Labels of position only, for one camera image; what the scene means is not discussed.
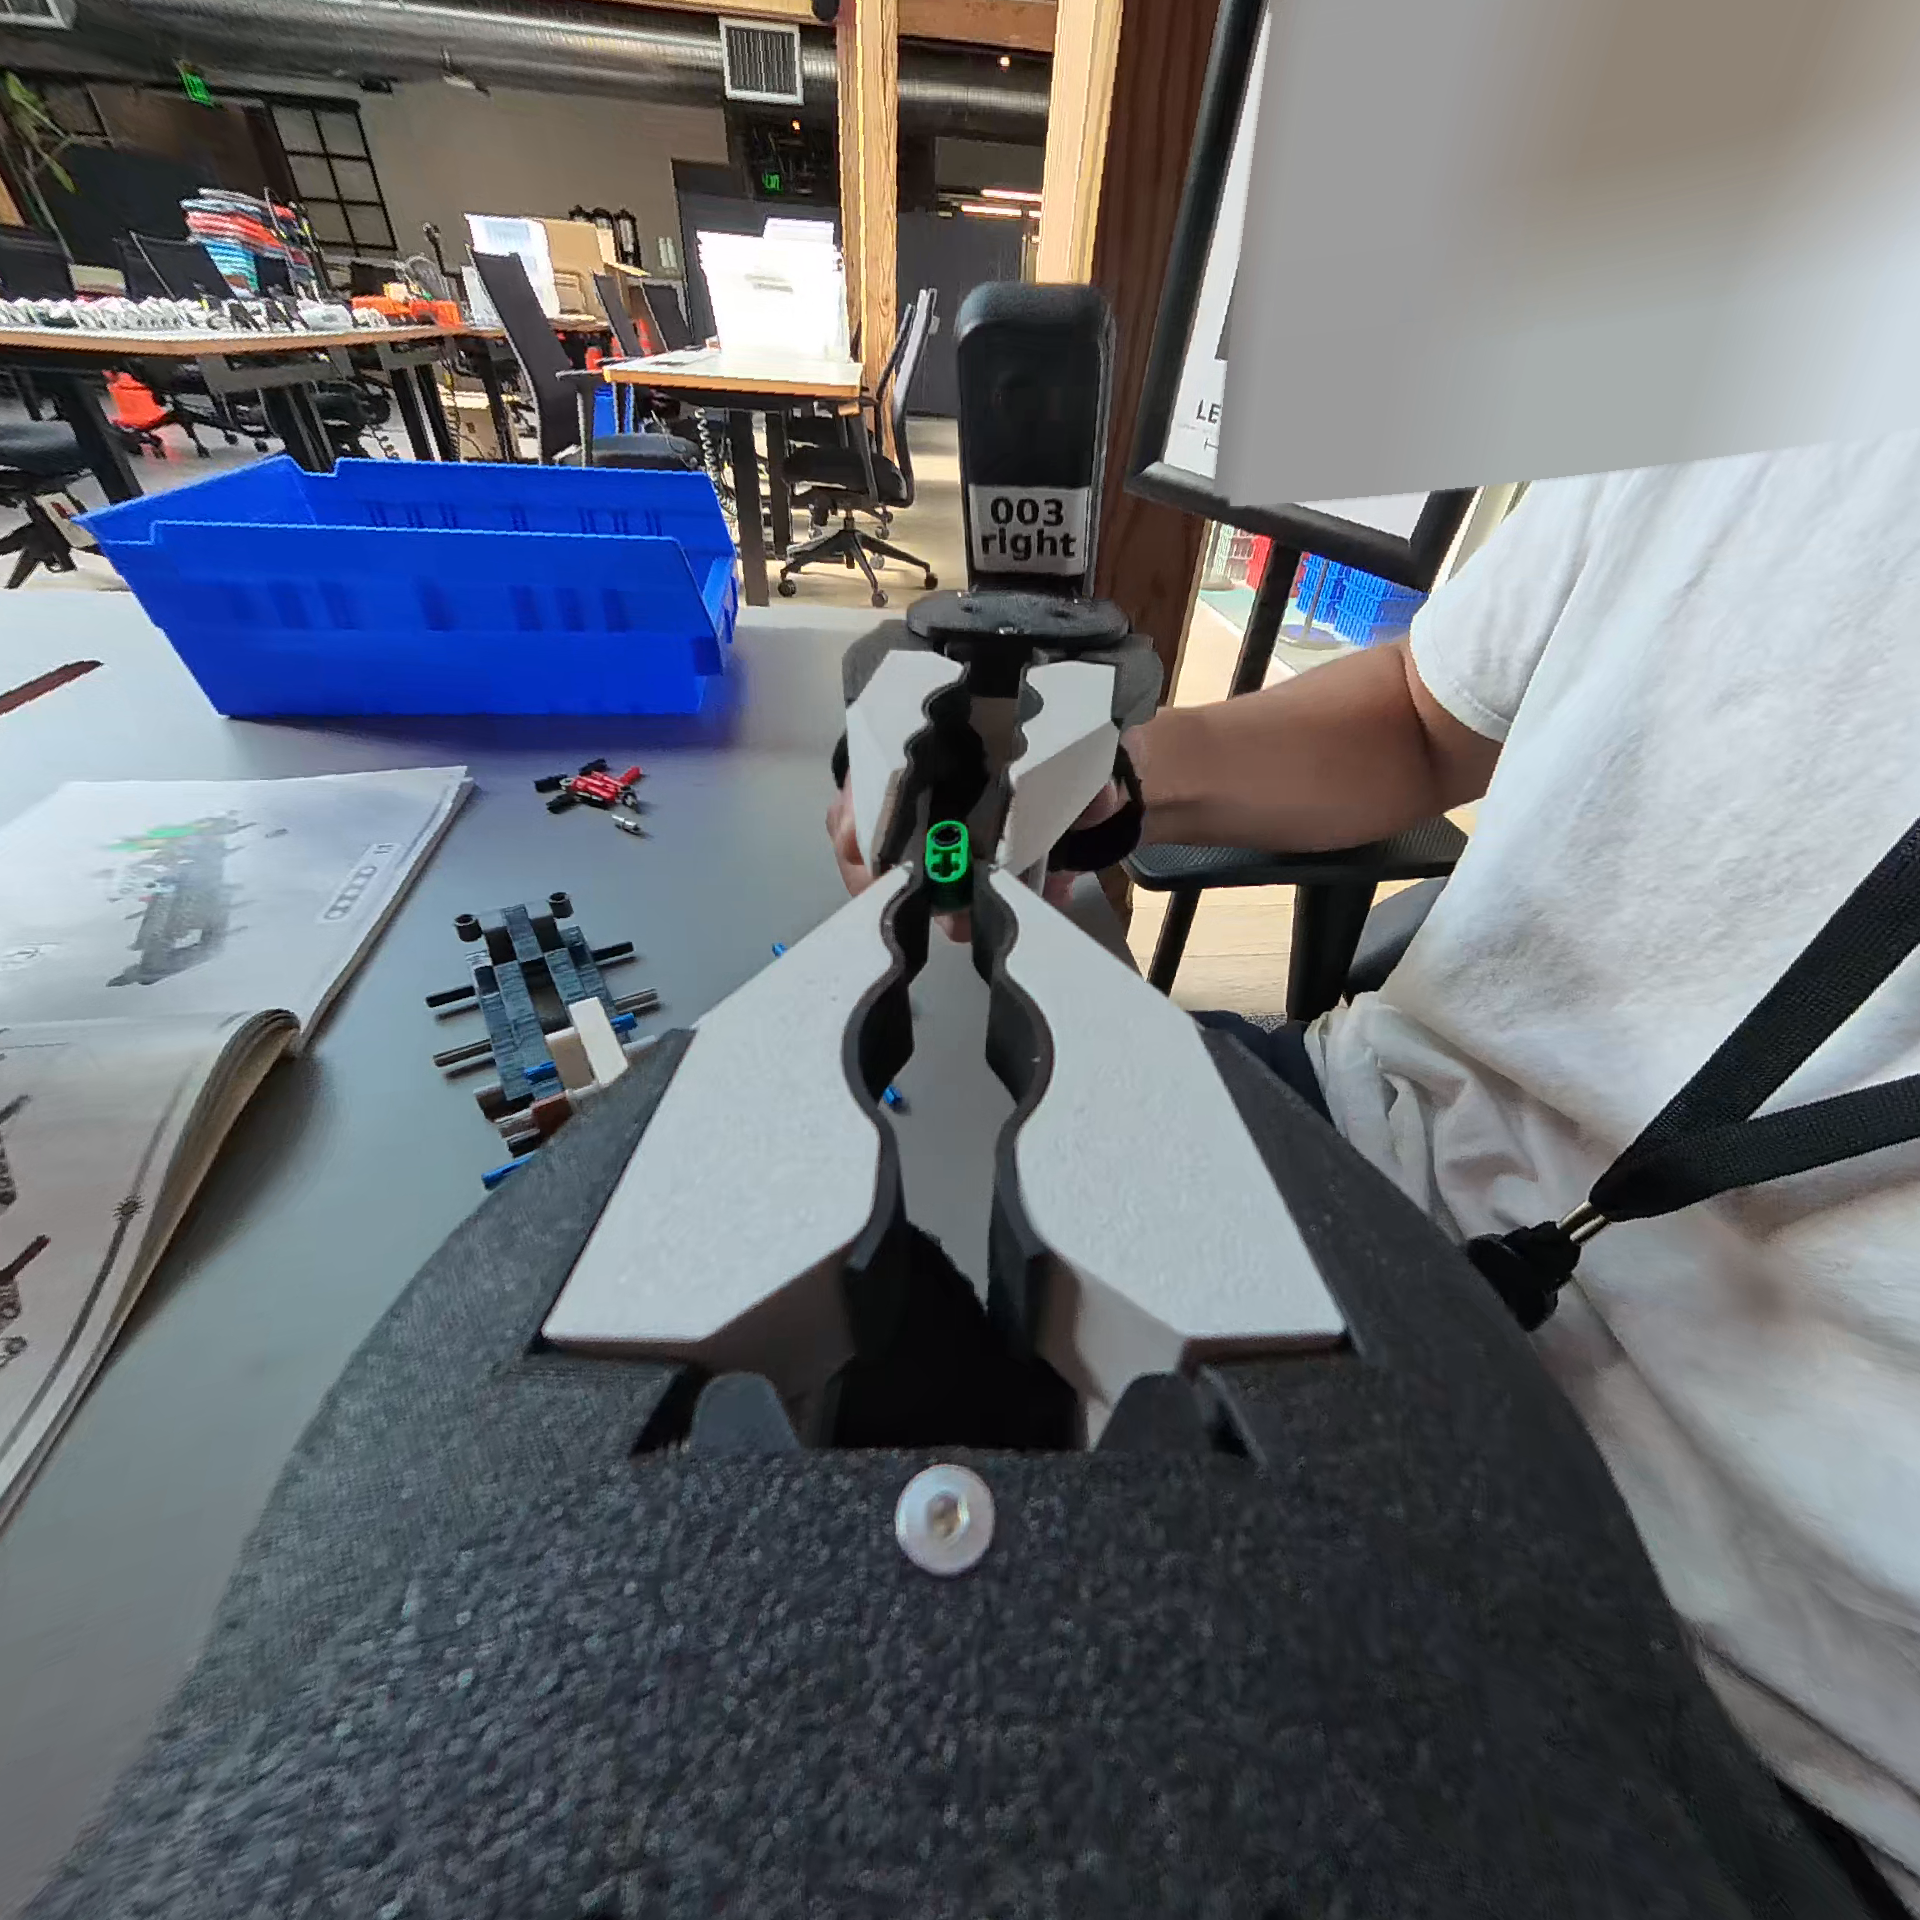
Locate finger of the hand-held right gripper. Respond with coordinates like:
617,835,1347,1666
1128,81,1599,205
983,664,1128,889
843,647,964,876

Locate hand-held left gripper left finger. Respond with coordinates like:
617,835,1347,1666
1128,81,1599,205
541,863,919,1445

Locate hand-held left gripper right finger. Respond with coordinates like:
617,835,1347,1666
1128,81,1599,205
979,869,1351,1445

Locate grey lego chassis assembly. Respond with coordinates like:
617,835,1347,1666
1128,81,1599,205
424,888,667,1190

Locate pile of red black lego pins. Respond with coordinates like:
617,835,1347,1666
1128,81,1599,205
534,755,650,819

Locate lego instruction booklet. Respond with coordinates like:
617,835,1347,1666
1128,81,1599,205
0,764,479,1519

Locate person's right hand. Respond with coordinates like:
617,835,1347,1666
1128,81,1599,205
824,720,1190,944

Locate black framed sign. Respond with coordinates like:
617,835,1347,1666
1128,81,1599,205
1124,0,1483,591

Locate thick wooden pillar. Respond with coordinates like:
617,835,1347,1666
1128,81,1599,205
1034,0,1278,708

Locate thin wooden pillar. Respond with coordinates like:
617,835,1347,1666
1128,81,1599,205
835,0,905,396

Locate clear plastic storage box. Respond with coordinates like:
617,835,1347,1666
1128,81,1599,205
697,215,855,361

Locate small wooden desk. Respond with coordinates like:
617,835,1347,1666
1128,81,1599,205
600,348,870,605

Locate blue crates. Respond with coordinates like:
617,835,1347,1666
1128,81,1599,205
1292,551,1429,647

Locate black badge reel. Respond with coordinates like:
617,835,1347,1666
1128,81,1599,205
1466,1211,1614,1334

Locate blue plastic bin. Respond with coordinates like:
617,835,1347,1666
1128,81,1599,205
74,453,745,720

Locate cardboard boxes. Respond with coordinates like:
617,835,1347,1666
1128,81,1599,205
464,214,620,317

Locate person in white shirt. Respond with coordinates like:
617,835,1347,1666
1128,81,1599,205
1305,433,1920,1877

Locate long wooden desk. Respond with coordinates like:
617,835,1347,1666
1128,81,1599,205
0,317,603,469

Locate stack of colourful trays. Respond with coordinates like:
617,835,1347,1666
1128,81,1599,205
183,191,310,295

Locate potted plant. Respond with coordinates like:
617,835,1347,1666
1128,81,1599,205
0,71,80,257

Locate grey ventilation duct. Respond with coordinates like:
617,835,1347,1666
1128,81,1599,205
91,0,1053,147

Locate black lanyard strap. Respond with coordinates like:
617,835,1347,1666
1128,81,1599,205
1590,816,1920,1230

